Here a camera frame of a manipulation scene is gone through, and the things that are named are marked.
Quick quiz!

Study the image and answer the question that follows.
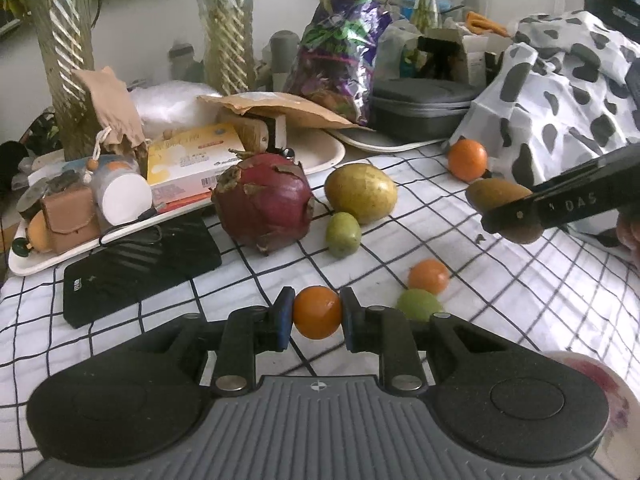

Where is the white plastic bag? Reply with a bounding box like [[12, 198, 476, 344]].
[[129, 80, 222, 137]]

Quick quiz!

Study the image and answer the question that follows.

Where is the orange cloth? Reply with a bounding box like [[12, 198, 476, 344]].
[[465, 11, 512, 37]]

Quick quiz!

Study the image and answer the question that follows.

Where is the white oval tray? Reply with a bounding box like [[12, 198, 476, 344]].
[[7, 127, 346, 277]]

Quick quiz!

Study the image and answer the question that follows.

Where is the black white checked tablecloth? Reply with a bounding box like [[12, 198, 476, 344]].
[[0, 147, 640, 480]]

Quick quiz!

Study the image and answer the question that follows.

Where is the brown leather pouch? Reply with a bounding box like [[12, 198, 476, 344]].
[[40, 187, 102, 256]]

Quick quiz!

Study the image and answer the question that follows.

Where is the white flat plate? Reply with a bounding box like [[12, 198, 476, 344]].
[[327, 127, 452, 154]]

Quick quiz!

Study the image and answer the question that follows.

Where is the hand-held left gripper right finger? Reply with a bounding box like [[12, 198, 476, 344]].
[[341, 288, 491, 392]]

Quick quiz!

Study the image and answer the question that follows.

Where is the wooden block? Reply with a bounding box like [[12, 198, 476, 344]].
[[219, 112, 289, 154]]

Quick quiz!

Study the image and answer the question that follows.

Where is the yellow green mango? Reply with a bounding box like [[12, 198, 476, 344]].
[[324, 164, 399, 225]]

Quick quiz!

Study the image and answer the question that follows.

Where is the brown paper envelope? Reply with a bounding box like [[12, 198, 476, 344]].
[[196, 91, 377, 134]]

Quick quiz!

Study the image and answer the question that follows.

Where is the open cardboard box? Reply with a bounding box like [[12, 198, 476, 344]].
[[419, 27, 512, 87]]

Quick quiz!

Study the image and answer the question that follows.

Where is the person's right hand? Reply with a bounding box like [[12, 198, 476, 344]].
[[616, 205, 640, 252]]

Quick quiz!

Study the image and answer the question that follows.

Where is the yellow white medicine box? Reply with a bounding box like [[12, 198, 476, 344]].
[[146, 122, 247, 202]]

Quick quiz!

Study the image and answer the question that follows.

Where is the black power bank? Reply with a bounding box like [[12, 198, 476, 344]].
[[63, 208, 223, 329]]

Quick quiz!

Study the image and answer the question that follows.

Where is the small green fruit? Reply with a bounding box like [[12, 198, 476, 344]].
[[397, 288, 445, 324], [326, 211, 362, 259]]

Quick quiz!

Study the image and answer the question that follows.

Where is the cow print cloth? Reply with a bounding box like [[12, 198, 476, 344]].
[[446, 10, 640, 261]]

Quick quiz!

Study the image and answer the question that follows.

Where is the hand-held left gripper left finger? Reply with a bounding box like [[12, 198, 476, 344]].
[[145, 287, 296, 392]]

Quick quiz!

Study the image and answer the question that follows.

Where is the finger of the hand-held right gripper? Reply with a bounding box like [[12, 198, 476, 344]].
[[481, 195, 549, 236]]

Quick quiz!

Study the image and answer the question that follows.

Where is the purple snack bag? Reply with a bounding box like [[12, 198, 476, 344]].
[[286, 0, 397, 128]]

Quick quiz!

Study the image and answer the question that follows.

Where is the tall ribbed glass vase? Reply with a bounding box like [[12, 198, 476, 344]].
[[191, 0, 259, 97], [25, 0, 99, 161]]

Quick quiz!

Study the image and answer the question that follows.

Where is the grey bottle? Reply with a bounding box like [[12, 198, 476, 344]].
[[270, 30, 300, 75]]

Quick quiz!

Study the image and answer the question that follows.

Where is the small orange kumquat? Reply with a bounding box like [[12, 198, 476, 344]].
[[293, 285, 344, 339], [407, 259, 451, 296]]

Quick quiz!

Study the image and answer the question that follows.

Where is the white plastic bottle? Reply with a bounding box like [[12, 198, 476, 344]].
[[91, 160, 153, 227]]

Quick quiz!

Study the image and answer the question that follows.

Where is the round orange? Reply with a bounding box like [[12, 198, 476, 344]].
[[447, 138, 489, 183]]

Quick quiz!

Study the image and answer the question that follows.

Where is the brown kiwi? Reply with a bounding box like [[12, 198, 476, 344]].
[[465, 178, 546, 245]]

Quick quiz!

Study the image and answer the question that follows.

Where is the black cable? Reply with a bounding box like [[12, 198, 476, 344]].
[[99, 206, 167, 247]]

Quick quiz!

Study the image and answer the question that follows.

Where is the white bowl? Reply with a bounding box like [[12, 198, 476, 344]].
[[544, 351, 640, 480]]

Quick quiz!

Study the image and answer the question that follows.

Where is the beige drawstring bag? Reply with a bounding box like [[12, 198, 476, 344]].
[[72, 66, 151, 162]]

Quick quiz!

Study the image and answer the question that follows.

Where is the red dragon fruit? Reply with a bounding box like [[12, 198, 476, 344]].
[[211, 154, 316, 257]]

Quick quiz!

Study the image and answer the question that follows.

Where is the grey zipper case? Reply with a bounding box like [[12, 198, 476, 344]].
[[369, 77, 484, 143]]

